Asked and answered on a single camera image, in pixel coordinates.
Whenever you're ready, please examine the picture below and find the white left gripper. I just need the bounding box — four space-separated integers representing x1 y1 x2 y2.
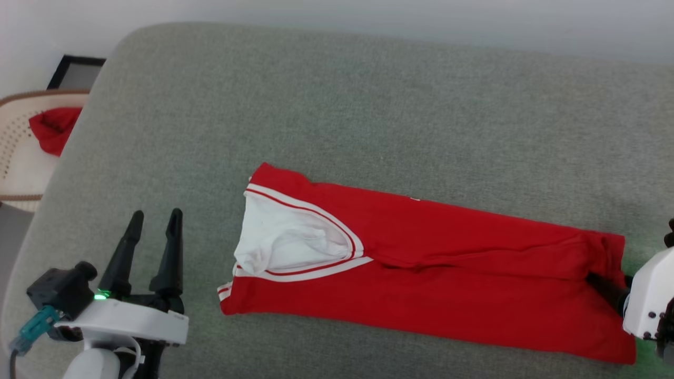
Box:
55 208 190 347

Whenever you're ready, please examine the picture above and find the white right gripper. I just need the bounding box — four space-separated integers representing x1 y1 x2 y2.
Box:
586 246 674 341

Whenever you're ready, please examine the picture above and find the red garment with white trim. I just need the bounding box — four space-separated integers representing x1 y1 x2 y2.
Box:
217 162 638 365

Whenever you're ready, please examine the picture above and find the cream wicker laundry basket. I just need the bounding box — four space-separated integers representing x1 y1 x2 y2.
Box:
0 90 91 212

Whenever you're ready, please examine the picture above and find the red cloth in basket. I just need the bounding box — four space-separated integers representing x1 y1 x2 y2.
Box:
28 107 84 157

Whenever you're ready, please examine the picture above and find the grey fabric sofa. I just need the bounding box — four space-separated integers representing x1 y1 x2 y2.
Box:
0 22 674 379

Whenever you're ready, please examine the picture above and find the teal cable connector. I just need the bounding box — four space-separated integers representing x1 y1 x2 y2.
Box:
9 306 62 354

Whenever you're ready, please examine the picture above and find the black rectangular frame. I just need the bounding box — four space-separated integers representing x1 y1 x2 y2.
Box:
47 54 106 91

